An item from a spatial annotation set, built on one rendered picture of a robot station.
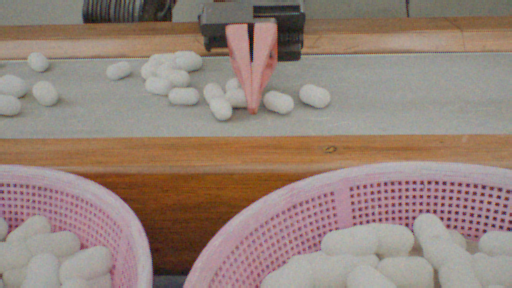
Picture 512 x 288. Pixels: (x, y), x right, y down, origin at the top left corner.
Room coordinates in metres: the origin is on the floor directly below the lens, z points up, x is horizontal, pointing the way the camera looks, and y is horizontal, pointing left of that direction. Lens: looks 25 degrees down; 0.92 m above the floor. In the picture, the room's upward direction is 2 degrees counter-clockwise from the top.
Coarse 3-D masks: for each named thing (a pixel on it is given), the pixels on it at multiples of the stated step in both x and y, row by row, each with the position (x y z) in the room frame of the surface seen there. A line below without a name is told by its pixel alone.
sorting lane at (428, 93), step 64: (0, 64) 0.66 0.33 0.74; (64, 64) 0.65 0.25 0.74; (320, 64) 0.61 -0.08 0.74; (384, 64) 0.61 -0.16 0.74; (448, 64) 0.60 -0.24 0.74; (0, 128) 0.44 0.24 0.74; (64, 128) 0.43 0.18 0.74; (128, 128) 0.43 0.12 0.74; (192, 128) 0.43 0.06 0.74; (256, 128) 0.42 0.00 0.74; (320, 128) 0.42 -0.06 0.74; (384, 128) 0.41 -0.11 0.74; (448, 128) 0.41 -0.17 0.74
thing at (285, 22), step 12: (228, 0) 0.51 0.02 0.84; (240, 0) 0.50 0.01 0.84; (252, 0) 0.50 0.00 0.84; (264, 0) 0.50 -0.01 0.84; (276, 0) 0.51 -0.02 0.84; (300, 0) 0.49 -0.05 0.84; (264, 12) 0.49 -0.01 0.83; (276, 12) 0.49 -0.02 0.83; (288, 12) 0.49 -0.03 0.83; (300, 12) 0.48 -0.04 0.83; (288, 24) 0.50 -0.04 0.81; (300, 24) 0.50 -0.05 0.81; (204, 36) 0.52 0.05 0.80; (216, 36) 0.52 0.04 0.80; (252, 36) 0.51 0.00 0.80
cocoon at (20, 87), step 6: (6, 78) 0.53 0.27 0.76; (12, 78) 0.52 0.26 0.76; (18, 78) 0.53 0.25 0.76; (0, 84) 0.53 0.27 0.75; (6, 84) 0.52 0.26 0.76; (12, 84) 0.52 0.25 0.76; (18, 84) 0.52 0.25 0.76; (24, 84) 0.52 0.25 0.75; (6, 90) 0.52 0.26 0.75; (12, 90) 0.51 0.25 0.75; (18, 90) 0.52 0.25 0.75; (24, 90) 0.52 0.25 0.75; (18, 96) 0.52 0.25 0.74
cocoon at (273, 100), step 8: (264, 96) 0.47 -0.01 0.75; (272, 96) 0.46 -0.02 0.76; (280, 96) 0.45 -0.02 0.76; (288, 96) 0.45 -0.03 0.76; (264, 104) 0.46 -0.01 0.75; (272, 104) 0.45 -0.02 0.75; (280, 104) 0.45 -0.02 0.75; (288, 104) 0.45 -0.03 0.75; (280, 112) 0.45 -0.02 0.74; (288, 112) 0.45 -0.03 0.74
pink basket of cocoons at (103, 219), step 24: (0, 168) 0.30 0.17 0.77; (24, 168) 0.30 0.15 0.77; (0, 192) 0.30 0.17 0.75; (24, 192) 0.29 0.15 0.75; (48, 192) 0.29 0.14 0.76; (72, 192) 0.28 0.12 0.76; (96, 192) 0.27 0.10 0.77; (0, 216) 0.29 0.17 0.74; (24, 216) 0.29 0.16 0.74; (48, 216) 0.28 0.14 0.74; (72, 216) 0.28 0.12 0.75; (96, 216) 0.26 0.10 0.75; (120, 216) 0.24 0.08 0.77; (96, 240) 0.26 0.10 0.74; (120, 240) 0.24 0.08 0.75; (144, 240) 0.21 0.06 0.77; (120, 264) 0.23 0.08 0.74; (144, 264) 0.20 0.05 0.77
